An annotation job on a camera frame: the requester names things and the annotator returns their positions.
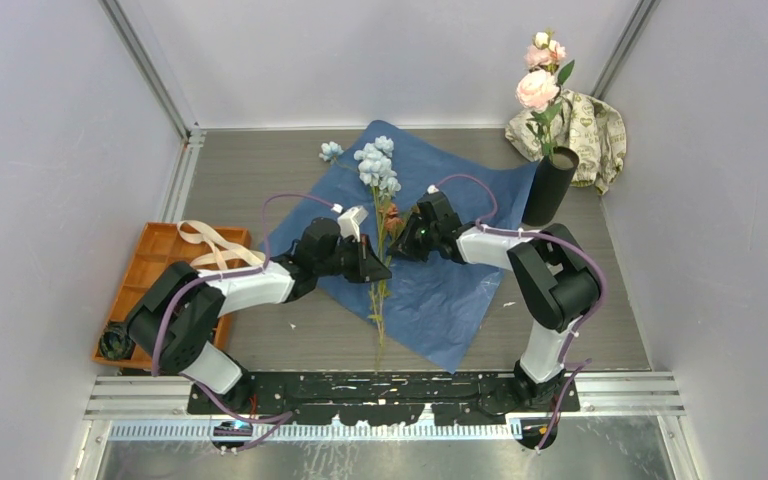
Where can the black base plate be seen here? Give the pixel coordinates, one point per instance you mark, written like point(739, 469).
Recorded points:
point(393, 398)

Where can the blue hydrangea flower stem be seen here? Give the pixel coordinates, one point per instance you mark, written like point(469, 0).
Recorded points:
point(376, 172)

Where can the patterned cream cloth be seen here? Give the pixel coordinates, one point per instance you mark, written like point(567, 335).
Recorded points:
point(595, 131)

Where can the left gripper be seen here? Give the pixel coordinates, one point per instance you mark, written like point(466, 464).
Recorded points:
point(373, 263)

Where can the pink rose flower stem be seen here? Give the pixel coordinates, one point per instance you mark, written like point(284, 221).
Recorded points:
point(540, 90)

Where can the small blue flower sprig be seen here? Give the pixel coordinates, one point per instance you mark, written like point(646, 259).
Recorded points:
point(331, 152)

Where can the cream ribbon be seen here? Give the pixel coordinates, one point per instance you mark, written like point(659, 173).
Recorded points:
point(221, 250)

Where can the aluminium rail frame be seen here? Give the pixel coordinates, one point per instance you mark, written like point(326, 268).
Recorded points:
point(235, 172)

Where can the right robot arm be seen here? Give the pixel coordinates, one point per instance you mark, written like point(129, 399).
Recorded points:
point(560, 285)

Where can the black vase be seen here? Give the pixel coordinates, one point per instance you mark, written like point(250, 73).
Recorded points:
point(552, 179)

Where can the orange rose flower stem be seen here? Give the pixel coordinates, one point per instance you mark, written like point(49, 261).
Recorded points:
point(380, 311)

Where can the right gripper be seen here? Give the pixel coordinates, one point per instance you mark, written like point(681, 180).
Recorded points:
point(404, 247)

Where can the orange wooden tray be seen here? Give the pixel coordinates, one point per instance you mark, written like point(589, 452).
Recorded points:
point(159, 246)

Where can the rolled dark item front left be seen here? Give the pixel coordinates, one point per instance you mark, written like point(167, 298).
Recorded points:
point(115, 344)

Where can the blue paper flower bouquet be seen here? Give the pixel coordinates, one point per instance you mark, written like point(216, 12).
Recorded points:
point(439, 314)

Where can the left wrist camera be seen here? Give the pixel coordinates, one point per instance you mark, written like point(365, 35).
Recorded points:
point(350, 220)

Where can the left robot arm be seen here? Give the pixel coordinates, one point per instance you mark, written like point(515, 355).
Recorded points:
point(174, 319)

